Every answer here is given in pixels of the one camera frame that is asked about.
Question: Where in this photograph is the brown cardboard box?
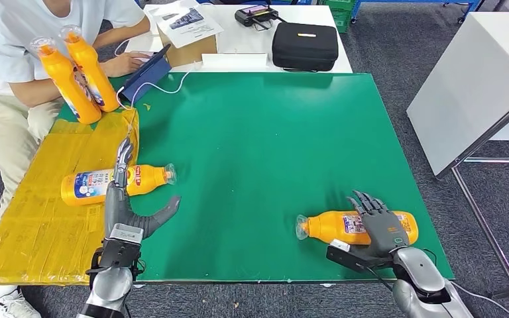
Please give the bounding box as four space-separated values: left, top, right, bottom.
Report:
156 26 219 68

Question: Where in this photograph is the green plastic crate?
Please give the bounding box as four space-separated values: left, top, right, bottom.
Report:
324 0 354 34

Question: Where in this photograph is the dark blue tablet case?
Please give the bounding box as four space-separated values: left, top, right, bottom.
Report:
118 44 173 105

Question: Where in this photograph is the white sneaker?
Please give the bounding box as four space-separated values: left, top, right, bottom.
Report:
0 285 42 318

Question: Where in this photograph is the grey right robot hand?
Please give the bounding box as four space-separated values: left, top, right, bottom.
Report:
347 189 411 260

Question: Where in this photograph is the person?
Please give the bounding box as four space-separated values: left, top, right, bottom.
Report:
0 0 151 318

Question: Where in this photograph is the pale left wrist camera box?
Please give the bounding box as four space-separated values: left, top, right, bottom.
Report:
97 223 144 271

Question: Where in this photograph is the thin white power cable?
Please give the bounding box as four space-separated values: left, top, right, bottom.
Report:
449 280 509 318

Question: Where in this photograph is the yellow taped cardboard sheet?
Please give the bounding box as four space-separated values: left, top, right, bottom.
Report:
0 109 141 287

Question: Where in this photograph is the printed white paper sheet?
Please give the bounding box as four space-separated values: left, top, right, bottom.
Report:
148 2 225 49

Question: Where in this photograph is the white table with metal frame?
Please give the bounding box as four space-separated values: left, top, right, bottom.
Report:
406 11 509 300

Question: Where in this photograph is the blue steel rack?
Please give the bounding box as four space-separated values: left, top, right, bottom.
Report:
350 0 484 23

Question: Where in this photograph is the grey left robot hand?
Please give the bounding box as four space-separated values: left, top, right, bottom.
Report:
103 136 182 240

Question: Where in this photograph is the black zip carrying case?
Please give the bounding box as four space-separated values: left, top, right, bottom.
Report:
271 22 339 72

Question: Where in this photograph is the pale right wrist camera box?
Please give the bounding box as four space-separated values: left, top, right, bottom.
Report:
325 238 394 275

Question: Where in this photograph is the orange detergent bottle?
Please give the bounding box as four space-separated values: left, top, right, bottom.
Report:
29 36 103 126
295 210 420 246
58 24 121 114
60 163 178 207

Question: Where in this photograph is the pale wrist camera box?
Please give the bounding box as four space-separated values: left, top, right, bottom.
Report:
325 238 394 275
97 223 144 271

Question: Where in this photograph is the black remote controller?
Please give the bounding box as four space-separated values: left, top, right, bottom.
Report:
234 4 287 29

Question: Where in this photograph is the flat white box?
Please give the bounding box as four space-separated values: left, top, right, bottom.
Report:
201 52 268 69

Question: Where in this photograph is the white charging cable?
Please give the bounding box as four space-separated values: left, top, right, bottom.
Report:
116 61 198 111

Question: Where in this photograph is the person's right hand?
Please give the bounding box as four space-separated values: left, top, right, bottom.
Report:
99 52 151 79

